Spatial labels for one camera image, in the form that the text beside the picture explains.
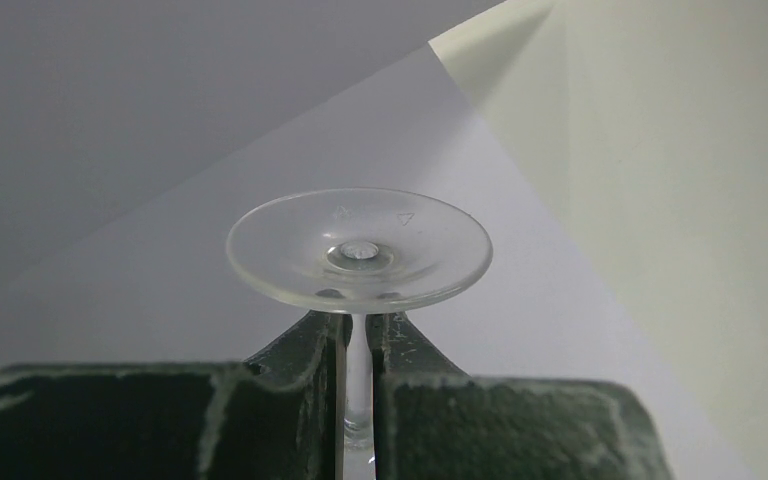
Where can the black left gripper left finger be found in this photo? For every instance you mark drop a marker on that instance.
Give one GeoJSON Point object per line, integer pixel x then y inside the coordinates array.
{"type": "Point", "coordinates": [159, 417]}

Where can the clear wine glass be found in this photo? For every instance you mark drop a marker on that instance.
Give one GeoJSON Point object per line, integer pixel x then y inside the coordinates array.
{"type": "Point", "coordinates": [358, 252]}

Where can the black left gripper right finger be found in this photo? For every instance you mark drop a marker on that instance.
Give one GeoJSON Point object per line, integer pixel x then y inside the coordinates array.
{"type": "Point", "coordinates": [434, 421]}

